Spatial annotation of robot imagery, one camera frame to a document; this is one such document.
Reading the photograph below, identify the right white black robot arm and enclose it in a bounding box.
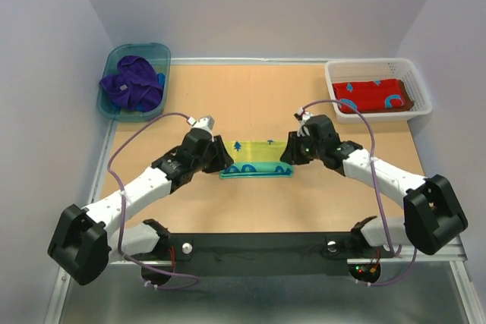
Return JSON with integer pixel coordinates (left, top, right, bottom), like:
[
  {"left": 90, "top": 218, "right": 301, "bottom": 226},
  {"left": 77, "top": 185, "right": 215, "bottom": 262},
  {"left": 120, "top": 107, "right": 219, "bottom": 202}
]
[{"left": 280, "top": 112, "right": 469, "bottom": 256}]

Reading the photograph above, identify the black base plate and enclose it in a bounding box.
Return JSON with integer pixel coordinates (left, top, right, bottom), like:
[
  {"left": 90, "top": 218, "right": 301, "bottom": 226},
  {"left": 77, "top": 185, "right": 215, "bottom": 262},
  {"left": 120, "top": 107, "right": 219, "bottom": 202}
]
[{"left": 124, "top": 231, "right": 396, "bottom": 279}]

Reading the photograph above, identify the teal plastic bin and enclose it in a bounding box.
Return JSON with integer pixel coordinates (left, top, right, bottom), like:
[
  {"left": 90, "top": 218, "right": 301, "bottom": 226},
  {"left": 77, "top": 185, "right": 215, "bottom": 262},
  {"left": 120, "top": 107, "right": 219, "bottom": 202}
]
[{"left": 97, "top": 42, "right": 171, "bottom": 123}]

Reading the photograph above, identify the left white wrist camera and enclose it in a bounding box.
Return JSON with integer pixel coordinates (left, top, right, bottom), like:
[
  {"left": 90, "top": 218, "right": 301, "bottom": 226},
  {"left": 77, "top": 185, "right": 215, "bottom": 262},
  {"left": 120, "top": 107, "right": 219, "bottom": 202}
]
[{"left": 187, "top": 115, "right": 215, "bottom": 133}]

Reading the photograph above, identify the purple towel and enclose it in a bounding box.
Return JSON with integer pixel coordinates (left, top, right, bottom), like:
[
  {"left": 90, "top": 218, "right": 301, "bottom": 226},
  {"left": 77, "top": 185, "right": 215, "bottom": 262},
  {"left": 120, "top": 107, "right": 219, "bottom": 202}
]
[{"left": 99, "top": 55, "right": 163, "bottom": 112}]

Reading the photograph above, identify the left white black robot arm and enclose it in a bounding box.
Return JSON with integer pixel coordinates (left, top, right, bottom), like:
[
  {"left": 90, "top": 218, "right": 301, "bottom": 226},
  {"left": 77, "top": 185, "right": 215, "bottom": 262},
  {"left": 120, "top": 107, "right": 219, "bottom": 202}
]
[{"left": 47, "top": 127, "right": 233, "bottom": 285}]

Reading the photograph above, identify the aluminium rail frame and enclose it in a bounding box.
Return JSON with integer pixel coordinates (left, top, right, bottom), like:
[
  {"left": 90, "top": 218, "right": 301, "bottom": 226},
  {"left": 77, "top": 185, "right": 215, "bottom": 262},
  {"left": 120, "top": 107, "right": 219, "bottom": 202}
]
[{"left": 44, "top": 58, "right": 486, "bottom": 324}]

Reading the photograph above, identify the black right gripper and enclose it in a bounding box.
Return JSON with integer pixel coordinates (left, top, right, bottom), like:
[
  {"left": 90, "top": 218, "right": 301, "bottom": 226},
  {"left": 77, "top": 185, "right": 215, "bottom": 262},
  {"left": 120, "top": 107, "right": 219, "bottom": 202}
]
[{"left": 278, "top": 130, "right": 323, "bottom": 165}]

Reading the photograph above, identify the brown towel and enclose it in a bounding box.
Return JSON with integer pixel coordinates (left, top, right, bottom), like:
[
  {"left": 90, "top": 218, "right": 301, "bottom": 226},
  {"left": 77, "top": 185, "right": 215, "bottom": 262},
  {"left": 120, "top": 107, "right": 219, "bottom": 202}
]
[{"left": 341, "top": 79, "right": 415, "bottom": 115}]

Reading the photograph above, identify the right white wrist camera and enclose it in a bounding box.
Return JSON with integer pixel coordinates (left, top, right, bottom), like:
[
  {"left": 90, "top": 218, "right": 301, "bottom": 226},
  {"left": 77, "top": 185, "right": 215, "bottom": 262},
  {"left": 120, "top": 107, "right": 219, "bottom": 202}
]
[{"left": 294, "top": 109, "right": 314, "bottom": 137}]

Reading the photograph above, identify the blue towel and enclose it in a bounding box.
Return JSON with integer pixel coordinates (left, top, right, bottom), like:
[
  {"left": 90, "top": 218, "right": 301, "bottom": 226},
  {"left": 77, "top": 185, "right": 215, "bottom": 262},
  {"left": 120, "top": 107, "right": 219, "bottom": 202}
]
[{"left": 219, "top": 140, "right": 294, "bottom": 179}]

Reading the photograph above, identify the white plastic mesh basket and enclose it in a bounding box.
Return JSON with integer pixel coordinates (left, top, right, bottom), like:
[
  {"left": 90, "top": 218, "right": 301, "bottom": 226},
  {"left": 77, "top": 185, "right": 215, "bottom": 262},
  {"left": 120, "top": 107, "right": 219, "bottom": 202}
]
[{"left": 325, "top": 58, "right": 432, "bottom": 124}]

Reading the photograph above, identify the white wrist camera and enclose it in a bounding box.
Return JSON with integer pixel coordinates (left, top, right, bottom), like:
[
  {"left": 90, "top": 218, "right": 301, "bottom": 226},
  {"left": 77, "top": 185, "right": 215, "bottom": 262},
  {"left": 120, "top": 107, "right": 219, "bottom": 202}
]
[
  {"left": 294, "top": 109, "right": 314, "bottom": 137},
  {"left": 187, "top": 115, "right": 215, "bottom": 133}
]

